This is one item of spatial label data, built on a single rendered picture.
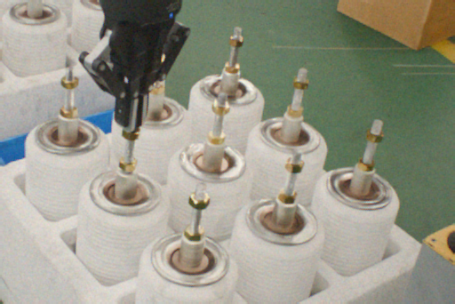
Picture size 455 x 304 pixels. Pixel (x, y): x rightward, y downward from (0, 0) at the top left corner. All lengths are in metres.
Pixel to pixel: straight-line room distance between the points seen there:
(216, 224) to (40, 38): 0.42
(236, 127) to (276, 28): 0.84
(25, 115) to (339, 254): 0.51
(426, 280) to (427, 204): 0.61
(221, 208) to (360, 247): 0.16
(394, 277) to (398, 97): 0.79
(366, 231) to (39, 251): 0.36
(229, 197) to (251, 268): 0.10
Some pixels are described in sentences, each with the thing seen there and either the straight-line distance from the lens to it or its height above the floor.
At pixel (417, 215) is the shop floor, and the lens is 1.36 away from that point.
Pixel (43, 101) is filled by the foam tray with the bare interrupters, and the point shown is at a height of 0.15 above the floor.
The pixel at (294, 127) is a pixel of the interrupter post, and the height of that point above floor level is 0.27.
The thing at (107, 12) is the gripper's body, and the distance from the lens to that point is 0.72.
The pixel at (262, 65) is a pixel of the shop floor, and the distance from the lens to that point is 1.68.
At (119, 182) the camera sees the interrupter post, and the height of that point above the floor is 0.27.
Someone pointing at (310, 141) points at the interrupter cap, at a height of 0.25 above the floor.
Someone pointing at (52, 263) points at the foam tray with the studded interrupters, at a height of 0.18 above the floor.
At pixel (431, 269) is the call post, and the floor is 0.29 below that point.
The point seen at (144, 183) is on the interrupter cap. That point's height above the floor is 0.25.
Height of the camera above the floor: 0.77
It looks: 35 degrees down
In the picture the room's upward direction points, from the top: 7 degrees clockwise
